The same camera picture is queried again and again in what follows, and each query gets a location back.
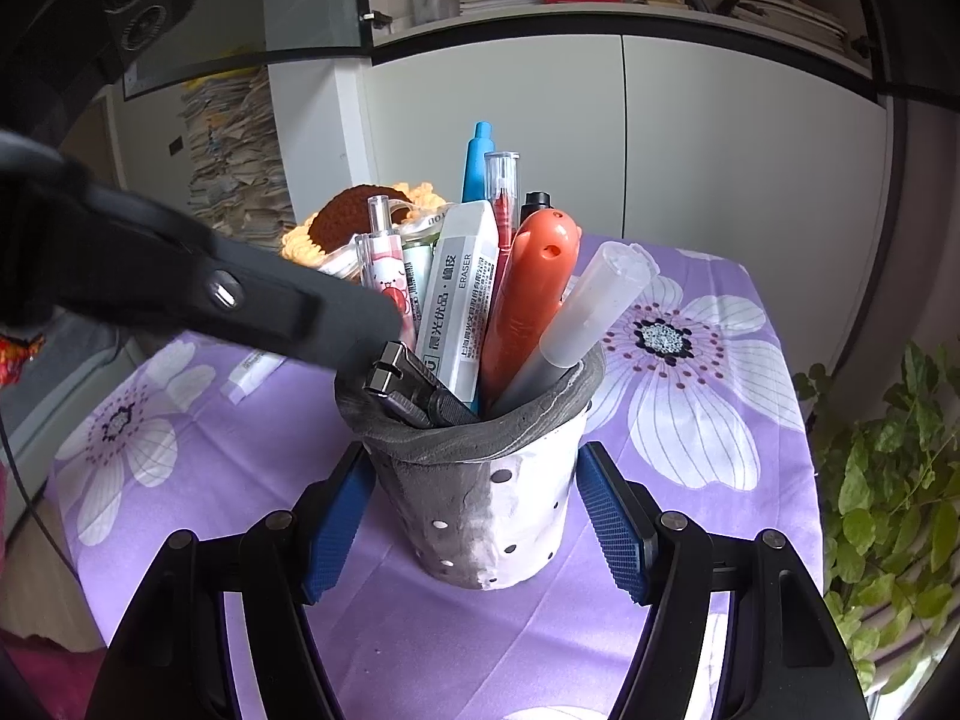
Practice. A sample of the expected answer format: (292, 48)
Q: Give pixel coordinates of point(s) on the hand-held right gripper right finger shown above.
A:
(611, 532)

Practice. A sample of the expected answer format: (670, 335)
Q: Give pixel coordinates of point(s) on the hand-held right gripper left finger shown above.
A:
(334, 532)

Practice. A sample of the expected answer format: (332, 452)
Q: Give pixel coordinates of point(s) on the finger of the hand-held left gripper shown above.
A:
(300, 315)

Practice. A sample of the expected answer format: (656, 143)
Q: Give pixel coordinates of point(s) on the pink patterned pen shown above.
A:
(386, 277)

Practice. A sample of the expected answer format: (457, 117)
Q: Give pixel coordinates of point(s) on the pale green pen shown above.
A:
(416, 277)

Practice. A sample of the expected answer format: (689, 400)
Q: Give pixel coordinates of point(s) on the grey perforated pen holder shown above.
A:
(465, 502)

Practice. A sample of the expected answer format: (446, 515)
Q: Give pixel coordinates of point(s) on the black craft knife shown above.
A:
(416, 390)

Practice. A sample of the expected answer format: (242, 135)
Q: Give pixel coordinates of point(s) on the white eraser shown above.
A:
(457, 300)

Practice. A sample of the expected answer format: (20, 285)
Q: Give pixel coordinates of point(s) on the orange utility knife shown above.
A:
(525, 300)

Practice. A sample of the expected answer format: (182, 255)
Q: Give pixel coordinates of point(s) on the frosted grey pen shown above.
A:
(592, 307)

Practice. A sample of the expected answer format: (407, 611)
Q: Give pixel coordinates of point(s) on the blue pen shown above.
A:
(478, 165)

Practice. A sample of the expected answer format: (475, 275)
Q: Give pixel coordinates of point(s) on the red gel pen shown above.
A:
(502, 187)

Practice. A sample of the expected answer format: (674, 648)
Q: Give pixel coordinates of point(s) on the black marker pen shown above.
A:
(536, 204)

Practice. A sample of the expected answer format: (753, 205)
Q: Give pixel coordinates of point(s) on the clear wrap with ribbon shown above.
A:
(341, 262)

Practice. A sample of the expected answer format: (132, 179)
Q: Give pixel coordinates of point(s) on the white correction pen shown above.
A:
(251, 375)

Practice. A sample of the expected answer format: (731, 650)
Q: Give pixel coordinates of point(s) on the purple floral tablecloth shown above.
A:
(675, 465)

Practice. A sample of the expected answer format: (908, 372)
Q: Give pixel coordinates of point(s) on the crochet sunflower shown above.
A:
(337, 221)

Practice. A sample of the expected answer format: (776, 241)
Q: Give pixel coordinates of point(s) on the tall stacks of papers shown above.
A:
(240, 165)

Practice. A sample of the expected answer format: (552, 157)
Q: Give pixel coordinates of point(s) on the glass bookcase door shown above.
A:
(315, 0)
(885, 30)

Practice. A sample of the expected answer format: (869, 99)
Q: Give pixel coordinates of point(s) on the green leafy plant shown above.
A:
(877, 480)

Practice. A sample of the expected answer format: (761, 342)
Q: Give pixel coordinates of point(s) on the person's pink clothing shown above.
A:
(45, 682)

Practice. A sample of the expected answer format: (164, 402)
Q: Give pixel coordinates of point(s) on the black wall switch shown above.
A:
(176, 147)

